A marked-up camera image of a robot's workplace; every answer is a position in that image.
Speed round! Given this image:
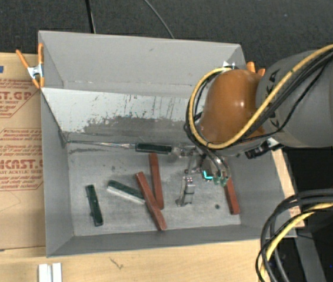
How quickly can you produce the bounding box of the dark green flat block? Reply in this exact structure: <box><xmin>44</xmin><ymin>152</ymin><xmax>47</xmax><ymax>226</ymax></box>
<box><xmin>85</xmin><ymin>184</ymin><xmax>105</xmax><ymax>227</ymax></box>
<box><xmin>135</xmin><ymin>143</ymin><xmax>174</xmax><ymax>155</ymax></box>
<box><xmin>106</xmin><ymin>180</ymin><xmax>146</xmax><ymax>206</ymax></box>

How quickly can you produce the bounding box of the grey metal bin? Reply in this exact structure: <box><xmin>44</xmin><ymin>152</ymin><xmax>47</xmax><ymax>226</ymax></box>
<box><xmin>38</xmin><ymin>30</ymin><xmax>297</xmax><ymax>258</ymax></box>

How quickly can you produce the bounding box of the black cylinder on white bracket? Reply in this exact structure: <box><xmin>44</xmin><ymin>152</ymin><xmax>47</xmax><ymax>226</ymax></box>
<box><xmin>244</xmin><ymin>137</ymin><xmax>284</xmax><ymax>160</ymax></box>

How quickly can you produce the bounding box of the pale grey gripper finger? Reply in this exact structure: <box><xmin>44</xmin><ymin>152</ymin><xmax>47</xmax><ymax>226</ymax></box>
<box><xmin>175</xmin><ymin>177</ymin><xmax>188</xmax><ymax>208</ymax></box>
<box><xmin>185</xmin><ymin>176</ymin><xmax>197</xmax><ymax>204</ymax></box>

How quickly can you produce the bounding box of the brown cardboard board red print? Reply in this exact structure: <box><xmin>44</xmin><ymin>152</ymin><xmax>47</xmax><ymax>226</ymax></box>
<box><xmin>0</xmin><ymin>51</ymin><xmax>47</xmax><ymax>253</ymax></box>

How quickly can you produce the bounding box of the red-brown flat block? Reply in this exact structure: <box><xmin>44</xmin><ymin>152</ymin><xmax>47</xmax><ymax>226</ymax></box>
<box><xmin>134</xmin><ymin>171</ymin><xmax>168</xmax><ymax>232</ymax></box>
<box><xmin>148</xmin><ymin>152</ymin><xmax>165</xmax><ymax>210</ymax></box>
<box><xmin>223</xmin><ymin>177</ymin><xmax>241</xmax><ymax>216</ymax></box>

